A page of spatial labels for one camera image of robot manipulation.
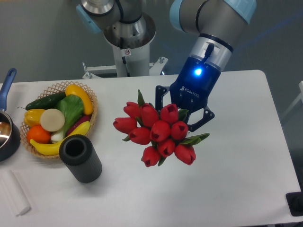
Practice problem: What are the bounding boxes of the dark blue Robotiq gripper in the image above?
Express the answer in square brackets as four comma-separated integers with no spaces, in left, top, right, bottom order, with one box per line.
[155,57,221,132]

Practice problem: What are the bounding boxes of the red tulip bouquet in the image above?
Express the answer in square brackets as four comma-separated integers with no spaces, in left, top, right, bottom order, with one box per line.
[113,91,210,167]

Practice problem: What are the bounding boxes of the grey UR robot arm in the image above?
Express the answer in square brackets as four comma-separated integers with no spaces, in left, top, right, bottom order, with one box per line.
[76,0,257,132]

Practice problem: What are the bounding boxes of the black ribbed vase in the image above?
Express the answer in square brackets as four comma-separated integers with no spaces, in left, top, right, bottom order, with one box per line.
[59,134,102,183]

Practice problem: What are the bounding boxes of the purple eggplant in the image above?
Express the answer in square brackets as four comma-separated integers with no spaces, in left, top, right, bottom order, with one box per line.
[66,115,91,136]

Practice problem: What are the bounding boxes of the green bok choy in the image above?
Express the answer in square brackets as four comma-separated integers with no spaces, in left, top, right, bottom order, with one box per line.
[51,95,84,143]

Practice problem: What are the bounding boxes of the yellow squash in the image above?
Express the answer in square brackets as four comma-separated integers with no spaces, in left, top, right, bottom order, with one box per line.
[65,84,93,115]

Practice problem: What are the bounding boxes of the cream round onion slice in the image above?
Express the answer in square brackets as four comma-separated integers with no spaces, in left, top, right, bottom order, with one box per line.
[40,109,65,132]

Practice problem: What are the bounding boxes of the dark green cucumber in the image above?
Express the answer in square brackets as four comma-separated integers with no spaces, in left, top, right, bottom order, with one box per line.
[18,92,66,111]

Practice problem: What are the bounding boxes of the yellow banana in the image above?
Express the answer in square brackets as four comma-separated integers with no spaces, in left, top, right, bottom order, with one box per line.
[30,139,63,156]

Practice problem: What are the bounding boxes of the black device at edge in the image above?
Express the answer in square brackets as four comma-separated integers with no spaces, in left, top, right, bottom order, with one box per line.
[285,192,303,217]

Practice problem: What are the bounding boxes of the orange fruit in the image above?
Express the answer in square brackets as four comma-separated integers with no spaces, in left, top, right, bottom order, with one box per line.
[27,125,51,144]

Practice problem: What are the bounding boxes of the yellow bell pepper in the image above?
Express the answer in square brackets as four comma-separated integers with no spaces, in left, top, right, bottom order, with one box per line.
[24,109,45,127]

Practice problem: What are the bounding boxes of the white folded cloth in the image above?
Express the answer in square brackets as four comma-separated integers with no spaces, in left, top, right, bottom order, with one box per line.
[1,170,31,216]

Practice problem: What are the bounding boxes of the white metal frame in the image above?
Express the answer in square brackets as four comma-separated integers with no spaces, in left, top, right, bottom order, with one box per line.
[82,56,169,79]

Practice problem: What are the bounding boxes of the dark pot blue handle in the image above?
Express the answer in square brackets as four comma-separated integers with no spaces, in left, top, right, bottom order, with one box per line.
[0,68,20,162]

